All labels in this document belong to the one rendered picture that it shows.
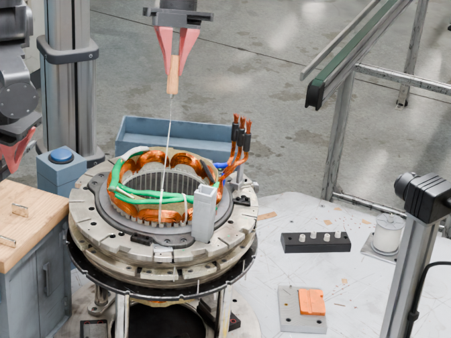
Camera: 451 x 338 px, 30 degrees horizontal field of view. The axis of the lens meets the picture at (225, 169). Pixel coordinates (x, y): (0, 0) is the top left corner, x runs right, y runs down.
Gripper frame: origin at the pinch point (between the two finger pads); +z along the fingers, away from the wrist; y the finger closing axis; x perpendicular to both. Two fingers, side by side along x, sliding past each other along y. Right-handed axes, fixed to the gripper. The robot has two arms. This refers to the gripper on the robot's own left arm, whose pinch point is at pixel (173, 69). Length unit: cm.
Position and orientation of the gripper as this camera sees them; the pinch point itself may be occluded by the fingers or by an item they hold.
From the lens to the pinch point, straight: 131.4
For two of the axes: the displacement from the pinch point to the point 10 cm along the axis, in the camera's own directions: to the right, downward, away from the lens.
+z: -0.8, 9.8, 1.8
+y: 9.8, 0.4, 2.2
